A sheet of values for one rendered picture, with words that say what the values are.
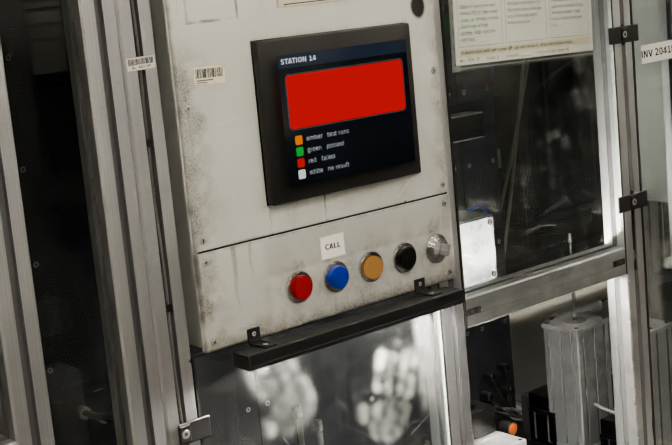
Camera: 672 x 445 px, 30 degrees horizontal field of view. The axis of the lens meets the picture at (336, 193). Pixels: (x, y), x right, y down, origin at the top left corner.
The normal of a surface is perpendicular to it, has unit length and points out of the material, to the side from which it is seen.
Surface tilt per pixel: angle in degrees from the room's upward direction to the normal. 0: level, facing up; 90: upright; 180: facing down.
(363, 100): 90
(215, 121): 90
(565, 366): 90
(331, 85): 90
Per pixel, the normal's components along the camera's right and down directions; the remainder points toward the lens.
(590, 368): 0.64, 0.06
